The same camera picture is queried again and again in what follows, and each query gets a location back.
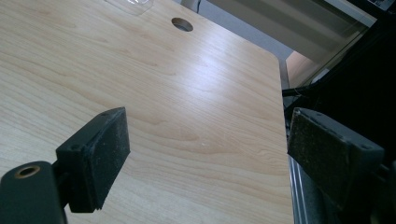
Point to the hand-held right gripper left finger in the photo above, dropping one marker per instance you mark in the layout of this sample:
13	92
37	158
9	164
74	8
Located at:
93	161

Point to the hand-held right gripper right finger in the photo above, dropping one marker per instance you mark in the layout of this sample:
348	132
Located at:
330	149

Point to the beige partition panel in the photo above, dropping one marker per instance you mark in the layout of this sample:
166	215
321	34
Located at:
292	25

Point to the clear plastic bag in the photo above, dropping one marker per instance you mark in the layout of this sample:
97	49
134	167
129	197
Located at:
132	5

